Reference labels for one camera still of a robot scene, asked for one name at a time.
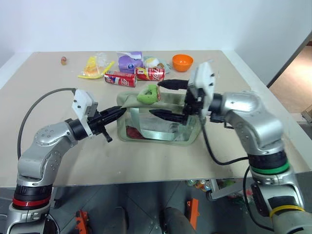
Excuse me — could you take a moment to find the brown cardboard box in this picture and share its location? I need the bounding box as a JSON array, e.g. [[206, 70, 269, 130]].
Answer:
[[300, 104, 312, 123]]

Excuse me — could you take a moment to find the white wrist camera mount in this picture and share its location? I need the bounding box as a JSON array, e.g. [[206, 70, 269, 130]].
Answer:
[[188, 61, 216, 118], [71, 89, 99, 137]]

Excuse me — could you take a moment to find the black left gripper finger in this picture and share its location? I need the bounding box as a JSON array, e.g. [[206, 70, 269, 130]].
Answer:
[[102, 108, 127, 125], [98, 106, 124, 118]]

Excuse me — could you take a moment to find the clear crumpled plastic wrapper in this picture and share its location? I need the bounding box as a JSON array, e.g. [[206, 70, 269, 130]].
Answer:
[[96, 52, 109, 67]]

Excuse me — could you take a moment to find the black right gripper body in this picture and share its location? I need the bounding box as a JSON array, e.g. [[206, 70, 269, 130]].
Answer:
[[181, 84, 206, 125]]

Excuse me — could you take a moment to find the orange plastic bowl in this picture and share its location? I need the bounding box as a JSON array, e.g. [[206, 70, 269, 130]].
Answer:
[[172, 54, 195, 73]]

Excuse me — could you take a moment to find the white cart with colourful items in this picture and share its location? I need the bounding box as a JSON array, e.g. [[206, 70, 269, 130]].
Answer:
[[184, 178, 247, 202]]

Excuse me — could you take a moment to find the grey left arm cable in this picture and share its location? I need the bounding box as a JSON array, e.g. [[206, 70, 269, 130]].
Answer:
[[17, 87, 78, 162]]

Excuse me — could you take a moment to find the purple snack bag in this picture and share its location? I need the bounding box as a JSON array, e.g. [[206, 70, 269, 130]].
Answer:
[[117, 51, 144, 74]]

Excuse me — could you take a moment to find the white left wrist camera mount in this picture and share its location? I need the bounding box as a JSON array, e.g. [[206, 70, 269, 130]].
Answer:
[[71, 89, 99, 137]]

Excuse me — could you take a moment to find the red item inside pouch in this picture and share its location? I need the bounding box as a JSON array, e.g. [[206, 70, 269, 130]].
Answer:
[[126, 126, 139, 139]]

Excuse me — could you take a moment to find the white yellow round toy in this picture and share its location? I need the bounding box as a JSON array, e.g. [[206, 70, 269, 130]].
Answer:
[[143, 56, 160, 68]]

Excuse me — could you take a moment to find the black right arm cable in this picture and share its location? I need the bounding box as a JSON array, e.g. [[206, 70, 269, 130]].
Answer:
[[197, 114, 275, 231]]

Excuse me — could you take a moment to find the green snack packet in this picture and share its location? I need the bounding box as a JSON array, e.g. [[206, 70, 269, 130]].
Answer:
[[136, 85, 162, 104]]

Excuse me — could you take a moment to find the dark rounded shape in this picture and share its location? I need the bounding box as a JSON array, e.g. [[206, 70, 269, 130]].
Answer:
[[162, 206, 194, 234]]

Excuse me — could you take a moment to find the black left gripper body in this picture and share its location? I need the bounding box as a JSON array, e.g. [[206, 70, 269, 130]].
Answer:
[[87, 111, 114, 143]]

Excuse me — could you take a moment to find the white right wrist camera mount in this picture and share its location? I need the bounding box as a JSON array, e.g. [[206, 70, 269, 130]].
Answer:
[[188, 61, 216, 118]]

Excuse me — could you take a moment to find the red cola can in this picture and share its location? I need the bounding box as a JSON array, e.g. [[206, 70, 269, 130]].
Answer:
[[134, 66, 166, 82], [104, 70, 138, 88]]

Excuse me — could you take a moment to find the green clear zipper pouch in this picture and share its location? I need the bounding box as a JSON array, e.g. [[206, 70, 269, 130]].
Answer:
[[116, 91, 205, 147]]

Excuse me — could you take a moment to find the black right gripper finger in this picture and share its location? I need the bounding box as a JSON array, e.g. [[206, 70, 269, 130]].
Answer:
[[157, 79, 190, 92], [149, 109, 185, 124]]

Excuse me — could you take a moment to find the orange black tool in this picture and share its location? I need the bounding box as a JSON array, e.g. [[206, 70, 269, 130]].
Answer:
[[75, 210, 89, 231], [186, 198, 200, 230]]

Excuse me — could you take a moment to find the yellow plastic bag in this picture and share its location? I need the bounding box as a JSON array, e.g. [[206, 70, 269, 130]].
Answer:
[[78, 56, 116, 80]]

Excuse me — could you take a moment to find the grey folded cloth inside pouch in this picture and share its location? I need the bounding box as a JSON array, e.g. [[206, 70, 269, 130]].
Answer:
[[140, 117, 181, 134]]

